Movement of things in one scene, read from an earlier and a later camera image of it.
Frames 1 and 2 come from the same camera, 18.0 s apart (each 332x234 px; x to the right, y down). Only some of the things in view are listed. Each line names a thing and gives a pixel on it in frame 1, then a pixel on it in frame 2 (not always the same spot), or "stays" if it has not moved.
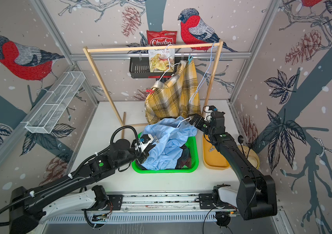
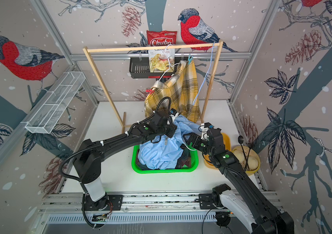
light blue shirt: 171,134 stays
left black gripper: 145,154 → 173,128
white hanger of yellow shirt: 170,66 stays
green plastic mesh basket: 193,142 stays
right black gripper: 200,120 → 193,137
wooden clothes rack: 91,49 stays
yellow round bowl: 251,155 stays
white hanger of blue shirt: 189,117 → 196,149
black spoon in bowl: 240,140 stays
